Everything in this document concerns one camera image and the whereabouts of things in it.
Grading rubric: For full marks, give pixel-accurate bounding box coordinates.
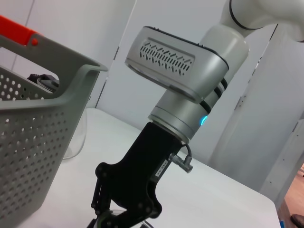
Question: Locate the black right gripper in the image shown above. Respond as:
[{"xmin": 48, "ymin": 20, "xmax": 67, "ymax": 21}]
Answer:
[{"xmin": 88, "ymin": 122, "xmax": 184, "ymax": 228}]

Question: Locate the grey perforated storage basket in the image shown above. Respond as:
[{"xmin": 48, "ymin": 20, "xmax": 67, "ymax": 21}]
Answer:
[{"xmin": 0, "ymin": 33, "xmax": 109, "ymax": 225}]

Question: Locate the clear glass teapot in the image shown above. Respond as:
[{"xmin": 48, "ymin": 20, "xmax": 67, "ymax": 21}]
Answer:
[{"xmin": 27, "ymin": 73, "xmax": 89, "ymax": 160}]

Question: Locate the black teapot lid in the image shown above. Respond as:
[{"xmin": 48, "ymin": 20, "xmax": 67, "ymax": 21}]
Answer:
[{"xmin": 27, "ymin": 73, "xmax": 59, "ymax": 94}]

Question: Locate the orange basket handle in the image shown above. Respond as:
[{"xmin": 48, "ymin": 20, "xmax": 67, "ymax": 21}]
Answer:
[{"xmin": 0, "ymin": 15, "xmax": 39, "ymax": 46}]

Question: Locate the white folding partition screen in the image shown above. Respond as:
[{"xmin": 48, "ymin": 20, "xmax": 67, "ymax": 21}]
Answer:
[{"xmin": 95, "ymin": 0, "xmax": 304, "ymax": 207}]

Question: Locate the right gripper cable with plugs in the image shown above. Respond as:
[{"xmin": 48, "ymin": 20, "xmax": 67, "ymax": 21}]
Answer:
[{"xmin": 169, "ymin": 142, "xmax": 194, "ymax": 174}]

